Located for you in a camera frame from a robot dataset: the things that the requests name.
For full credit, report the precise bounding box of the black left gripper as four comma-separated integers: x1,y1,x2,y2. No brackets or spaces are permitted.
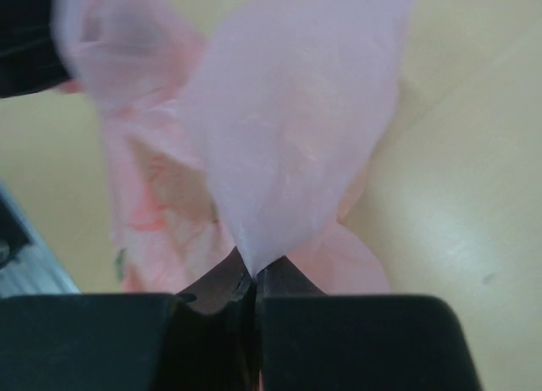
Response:
0,0,70,98

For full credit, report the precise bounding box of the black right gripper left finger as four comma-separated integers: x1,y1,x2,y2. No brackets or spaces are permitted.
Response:
177,249,253,315

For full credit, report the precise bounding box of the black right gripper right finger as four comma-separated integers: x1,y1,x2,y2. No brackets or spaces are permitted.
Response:
257,256,325,298

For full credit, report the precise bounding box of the pink plastic bag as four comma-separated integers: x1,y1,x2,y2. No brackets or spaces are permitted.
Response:
53,0,414,294

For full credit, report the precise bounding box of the aluminium front rail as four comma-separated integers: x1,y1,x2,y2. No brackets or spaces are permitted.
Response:
0,187,80,298

